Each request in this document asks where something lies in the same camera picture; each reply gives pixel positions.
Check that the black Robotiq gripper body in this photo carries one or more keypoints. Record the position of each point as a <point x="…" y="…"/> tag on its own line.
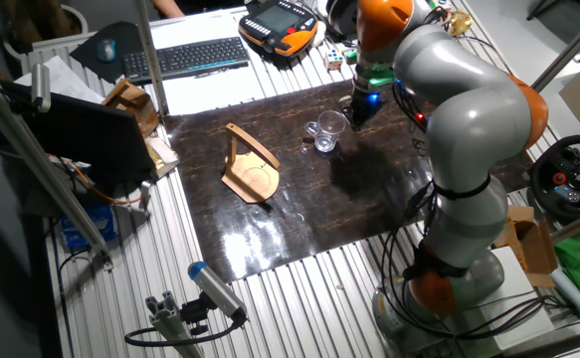
<point x="366" y="103"/>

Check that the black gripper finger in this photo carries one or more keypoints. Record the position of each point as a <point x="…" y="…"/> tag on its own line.
<point x="354" y="119"/>
<point x="369" y="122"/>

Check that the person's forearm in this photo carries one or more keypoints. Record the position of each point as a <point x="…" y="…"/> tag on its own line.
<point x="167" y="7"/>

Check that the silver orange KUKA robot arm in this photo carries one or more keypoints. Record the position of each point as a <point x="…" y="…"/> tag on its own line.
<point x="468" y="114"/>

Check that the wooden cup rack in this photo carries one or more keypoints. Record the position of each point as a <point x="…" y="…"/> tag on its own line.
<point x="250" y="174"/>

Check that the small green block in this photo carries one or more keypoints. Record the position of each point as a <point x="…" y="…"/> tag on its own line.
<point x="351" y="55"/>

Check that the Rubik's cube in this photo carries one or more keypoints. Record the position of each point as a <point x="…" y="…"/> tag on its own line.
<point x="333" y="59"/>

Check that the white plastic object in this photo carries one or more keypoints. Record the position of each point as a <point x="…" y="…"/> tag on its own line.
<point x="319" y="34"/>

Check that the black round container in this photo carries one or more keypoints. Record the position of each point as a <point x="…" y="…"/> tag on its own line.
<point x="341" y="17"/>

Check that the dark marble pattern mat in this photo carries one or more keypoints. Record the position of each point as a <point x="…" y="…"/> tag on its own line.
<point x="294" y="209"/>

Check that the orange black teach pendant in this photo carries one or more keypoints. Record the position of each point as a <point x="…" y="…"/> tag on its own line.
<point x="277" y="25"/>

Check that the brass metal fitting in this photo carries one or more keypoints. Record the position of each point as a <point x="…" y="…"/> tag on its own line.
<point x="459" y="22"/>

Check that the large white paper sheet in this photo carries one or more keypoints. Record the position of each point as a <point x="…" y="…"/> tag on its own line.
<point x="205" y="97"/>

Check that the black computer keyboard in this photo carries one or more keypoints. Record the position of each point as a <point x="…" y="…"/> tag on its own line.
<point x="185" y="58"/>

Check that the white gold paper package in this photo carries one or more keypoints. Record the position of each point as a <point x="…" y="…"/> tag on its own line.
<point x="162" y="154"/>

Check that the open brown cardboard box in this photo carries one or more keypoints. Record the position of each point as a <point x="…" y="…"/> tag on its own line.
<point x="530" y="243"/>

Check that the black steering wheel controller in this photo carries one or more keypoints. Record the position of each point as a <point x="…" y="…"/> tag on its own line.
<point x="568" y="179"/>

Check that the small brown cardboard box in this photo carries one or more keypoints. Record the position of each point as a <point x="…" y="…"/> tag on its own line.
<point x="133" y="102"/>

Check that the white box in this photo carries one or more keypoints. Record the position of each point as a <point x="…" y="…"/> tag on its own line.
<point x="516" y="293"/>

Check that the grey blue computer mouse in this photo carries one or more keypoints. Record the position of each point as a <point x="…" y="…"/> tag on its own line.
<point x="106" y="50"/>

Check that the white paper roll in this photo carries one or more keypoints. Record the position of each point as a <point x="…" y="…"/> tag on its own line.
<point x="573" y="296"/>

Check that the black laptop screen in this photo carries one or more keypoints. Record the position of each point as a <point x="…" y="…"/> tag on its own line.
<point x="85" y="134"/>

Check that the short aluminium profile stand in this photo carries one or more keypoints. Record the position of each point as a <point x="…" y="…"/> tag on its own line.
<point x="170" y="323"/>

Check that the black mouse pad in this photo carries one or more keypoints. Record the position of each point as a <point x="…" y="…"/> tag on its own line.
<point x="83" y="54"/>

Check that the blue package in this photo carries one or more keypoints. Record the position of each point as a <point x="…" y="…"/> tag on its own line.
<point x="88" y="226"/>

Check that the white round bin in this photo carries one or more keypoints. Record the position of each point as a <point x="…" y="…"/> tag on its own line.
<point x="78" y="17"/>

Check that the stack of white papers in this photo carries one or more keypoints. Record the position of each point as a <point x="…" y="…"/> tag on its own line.
<point x="58" y="79"/>

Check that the silver webcam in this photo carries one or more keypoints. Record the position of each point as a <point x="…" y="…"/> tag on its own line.
<point x="41" y="87"/>

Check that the upright aluminium frame post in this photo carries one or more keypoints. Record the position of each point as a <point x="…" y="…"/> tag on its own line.
<point x="151" y="54"/>

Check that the silver camera with blue cap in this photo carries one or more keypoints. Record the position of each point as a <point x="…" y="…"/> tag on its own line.
<point x="215" y="288"/>

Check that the slanted aluminium frame bar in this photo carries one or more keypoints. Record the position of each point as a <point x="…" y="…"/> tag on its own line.
<point x="41" y="164"/>

